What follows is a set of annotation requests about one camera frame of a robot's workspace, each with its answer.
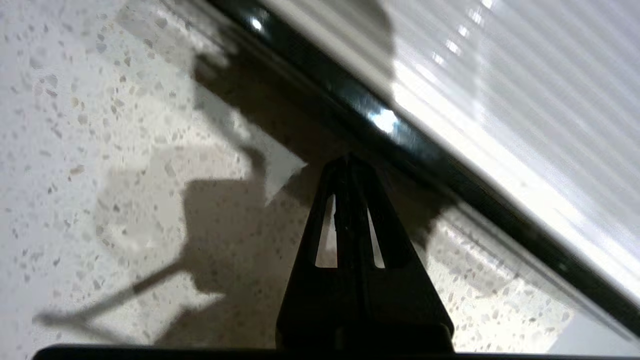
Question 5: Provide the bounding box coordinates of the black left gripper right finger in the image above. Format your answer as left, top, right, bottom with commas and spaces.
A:
347, 154, 456, 351

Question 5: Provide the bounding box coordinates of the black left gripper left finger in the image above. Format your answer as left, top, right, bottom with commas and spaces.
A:
275, 156, 359, 350

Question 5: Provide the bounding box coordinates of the black box drawer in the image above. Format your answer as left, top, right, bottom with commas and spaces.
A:
200, 50, 640, 346

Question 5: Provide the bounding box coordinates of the black storage box housing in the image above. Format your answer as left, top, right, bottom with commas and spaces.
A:
205, 0, 640, 338

